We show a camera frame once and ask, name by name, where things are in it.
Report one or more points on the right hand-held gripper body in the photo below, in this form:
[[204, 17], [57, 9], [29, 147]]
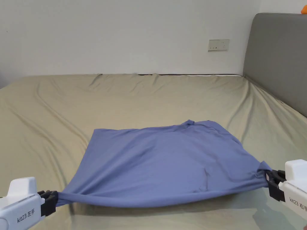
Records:
[[293, 189]]

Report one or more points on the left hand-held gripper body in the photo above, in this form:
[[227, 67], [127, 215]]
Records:
[[20, 210]]

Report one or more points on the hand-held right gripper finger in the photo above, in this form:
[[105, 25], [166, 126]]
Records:
[[275, 175]]

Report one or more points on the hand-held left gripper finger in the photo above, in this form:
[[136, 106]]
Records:
[[49, 194]]

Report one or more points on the blue shirt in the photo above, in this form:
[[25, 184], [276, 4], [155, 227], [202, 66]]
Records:
[[156, 165]]

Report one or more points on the bed with beige sheet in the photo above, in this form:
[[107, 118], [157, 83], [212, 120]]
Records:
[[120, 103]]

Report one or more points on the grey padded headboard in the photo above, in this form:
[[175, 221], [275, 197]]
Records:
[[275, 60]]

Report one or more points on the orange object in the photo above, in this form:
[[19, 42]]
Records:
[[304, 10]]

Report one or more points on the white wall socket panel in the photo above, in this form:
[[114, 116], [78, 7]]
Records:
[[218, 45]]

